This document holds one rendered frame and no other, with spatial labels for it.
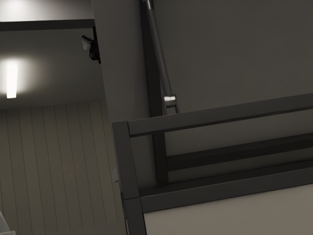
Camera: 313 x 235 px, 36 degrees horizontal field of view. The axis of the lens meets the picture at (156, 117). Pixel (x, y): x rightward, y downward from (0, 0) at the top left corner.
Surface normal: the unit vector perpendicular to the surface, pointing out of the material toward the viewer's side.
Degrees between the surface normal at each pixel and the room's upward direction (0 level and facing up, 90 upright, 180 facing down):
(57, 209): 90
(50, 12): 90
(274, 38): 132
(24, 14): 90
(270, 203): 90
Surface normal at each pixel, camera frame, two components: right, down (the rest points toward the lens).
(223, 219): 0.07, -0.23
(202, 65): 0.17, 0.47
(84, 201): 0.29, -0.26
